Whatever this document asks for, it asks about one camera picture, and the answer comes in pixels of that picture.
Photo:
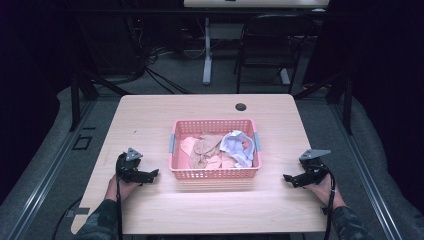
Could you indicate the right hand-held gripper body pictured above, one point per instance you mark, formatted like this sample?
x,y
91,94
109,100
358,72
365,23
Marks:
x,y
313,166

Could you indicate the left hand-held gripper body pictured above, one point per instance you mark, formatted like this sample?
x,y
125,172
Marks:
x,y
126,166

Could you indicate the person's left hand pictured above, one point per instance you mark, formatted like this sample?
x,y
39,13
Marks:
x,y
121,190

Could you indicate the person's right hand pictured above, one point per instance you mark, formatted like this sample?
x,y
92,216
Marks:
x,y
326,193

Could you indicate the pale pink cloth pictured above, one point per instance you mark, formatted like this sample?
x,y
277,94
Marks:
x,y
188,145

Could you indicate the beige stocking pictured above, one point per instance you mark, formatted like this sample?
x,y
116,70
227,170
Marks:
x,y
203,150

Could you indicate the white lilac cloth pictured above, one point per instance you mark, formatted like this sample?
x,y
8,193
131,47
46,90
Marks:
x,y
238,146

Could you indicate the pink plastic basket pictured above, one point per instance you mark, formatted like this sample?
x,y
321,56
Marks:
x,y
213,174

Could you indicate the grey tape strip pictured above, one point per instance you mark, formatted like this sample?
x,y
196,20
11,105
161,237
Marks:
x,y
79,211

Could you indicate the black metal stand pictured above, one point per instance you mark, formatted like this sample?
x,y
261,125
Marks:
x,y
346,103
76,100

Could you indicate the peach cloth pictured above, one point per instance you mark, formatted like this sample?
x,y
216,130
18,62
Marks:
x,y
221,161

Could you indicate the black folding chair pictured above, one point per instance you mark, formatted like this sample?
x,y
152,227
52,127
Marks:
x,y
266,50

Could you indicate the white desk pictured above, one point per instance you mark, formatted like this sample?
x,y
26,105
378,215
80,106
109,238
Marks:
x,y
208,60

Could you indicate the aluminium floor rail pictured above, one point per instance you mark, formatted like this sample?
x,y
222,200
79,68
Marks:
x,y
366,173
50,173

